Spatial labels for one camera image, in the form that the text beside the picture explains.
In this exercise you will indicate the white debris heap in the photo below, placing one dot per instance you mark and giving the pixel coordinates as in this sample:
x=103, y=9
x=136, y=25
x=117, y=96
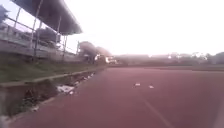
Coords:
x=65, y=89

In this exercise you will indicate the distant row of trees and buildings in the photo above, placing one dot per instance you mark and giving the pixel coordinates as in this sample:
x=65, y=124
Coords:
x=140, y=60

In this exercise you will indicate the grass bank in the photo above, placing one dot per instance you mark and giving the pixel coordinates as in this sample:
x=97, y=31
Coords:
x=26, y=70

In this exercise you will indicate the white litter piece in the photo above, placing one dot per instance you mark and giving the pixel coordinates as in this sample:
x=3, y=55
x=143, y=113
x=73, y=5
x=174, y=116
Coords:
x=151, y=87
x=137, y=84

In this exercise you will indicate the group of trees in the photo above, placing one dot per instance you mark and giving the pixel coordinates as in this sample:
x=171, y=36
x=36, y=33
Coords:
x=87, y=49

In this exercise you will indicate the concrete gutter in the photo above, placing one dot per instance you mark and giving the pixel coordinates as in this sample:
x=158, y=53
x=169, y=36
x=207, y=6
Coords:
x=16, y=96

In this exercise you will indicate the grass field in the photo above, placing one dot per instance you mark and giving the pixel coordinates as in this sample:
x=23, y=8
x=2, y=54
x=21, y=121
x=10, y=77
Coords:
x=206, y=67

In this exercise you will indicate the grandstand with roof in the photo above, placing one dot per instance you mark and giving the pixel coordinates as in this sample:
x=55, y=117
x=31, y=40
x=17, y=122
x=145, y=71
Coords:
x=53, y=13

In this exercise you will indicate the red running track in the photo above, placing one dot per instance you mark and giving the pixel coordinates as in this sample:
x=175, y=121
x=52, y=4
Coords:
x=133, y=106

